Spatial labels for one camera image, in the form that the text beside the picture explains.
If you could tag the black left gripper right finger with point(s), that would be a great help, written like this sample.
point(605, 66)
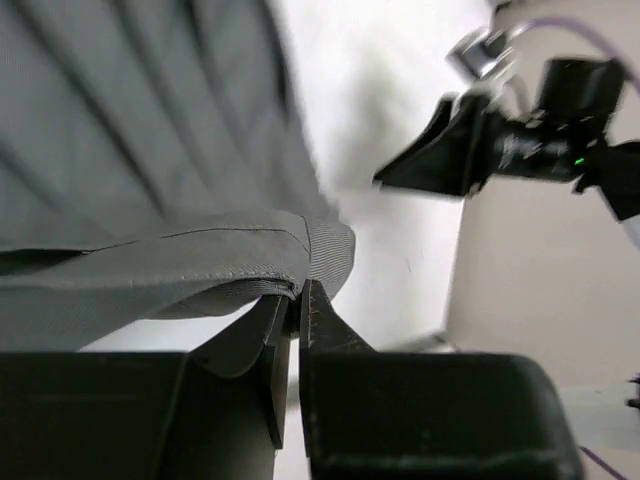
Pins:
point(392, 415)

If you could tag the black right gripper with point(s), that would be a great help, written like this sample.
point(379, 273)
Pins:
point(463, 144)

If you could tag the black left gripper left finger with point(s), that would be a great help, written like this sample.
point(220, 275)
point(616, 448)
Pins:
point(216, 412)

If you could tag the grey pleated skirt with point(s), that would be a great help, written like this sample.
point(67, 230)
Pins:
point(153, 165)

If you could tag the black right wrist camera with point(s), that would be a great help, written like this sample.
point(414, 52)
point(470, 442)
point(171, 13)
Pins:
point(575, 88)

